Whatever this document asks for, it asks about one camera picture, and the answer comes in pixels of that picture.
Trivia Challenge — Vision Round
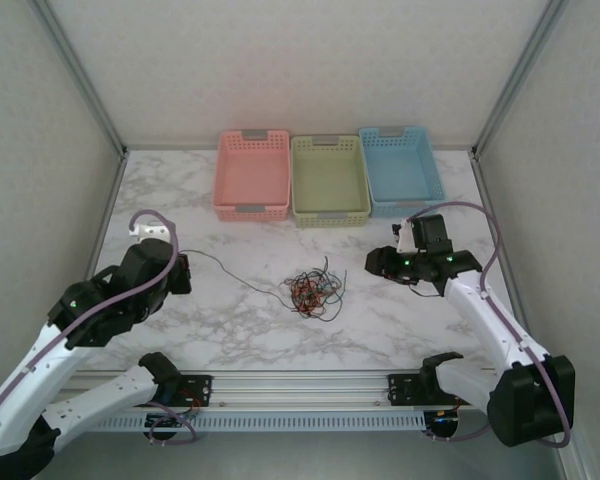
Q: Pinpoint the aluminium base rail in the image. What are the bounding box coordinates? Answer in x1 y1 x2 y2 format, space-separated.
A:
54 368 501 415

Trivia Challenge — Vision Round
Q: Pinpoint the pink plastic basket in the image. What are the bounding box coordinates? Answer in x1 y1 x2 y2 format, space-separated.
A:
212 128 293 224

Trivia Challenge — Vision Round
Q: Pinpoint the aluminium side rail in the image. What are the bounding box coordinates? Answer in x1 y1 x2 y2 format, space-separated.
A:
87 152 130 281

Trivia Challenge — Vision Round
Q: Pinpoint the thin red cable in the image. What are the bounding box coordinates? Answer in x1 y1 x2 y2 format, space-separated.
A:
282 275 326 314
287 277 334 316

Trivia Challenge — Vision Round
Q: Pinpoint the blue plastic basket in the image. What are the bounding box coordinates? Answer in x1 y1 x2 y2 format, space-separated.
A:
358 124 447 219

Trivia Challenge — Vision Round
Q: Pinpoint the white slotted cable duct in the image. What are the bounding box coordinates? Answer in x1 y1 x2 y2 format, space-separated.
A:
84 412 427 434

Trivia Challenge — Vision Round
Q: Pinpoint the small circuit board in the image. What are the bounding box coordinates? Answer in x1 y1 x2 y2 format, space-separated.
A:
427 408 462 431
147 412 201 430

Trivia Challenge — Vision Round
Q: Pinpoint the green plastic basket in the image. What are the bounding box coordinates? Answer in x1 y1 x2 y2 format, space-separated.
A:
289 133 372 229

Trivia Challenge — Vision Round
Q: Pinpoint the pile of wires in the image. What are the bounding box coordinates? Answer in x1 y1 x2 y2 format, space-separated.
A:
278 272 331 321

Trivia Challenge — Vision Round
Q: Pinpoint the aluminium frame post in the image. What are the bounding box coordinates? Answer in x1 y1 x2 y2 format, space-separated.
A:
32 0 130 160
469 0 572 161

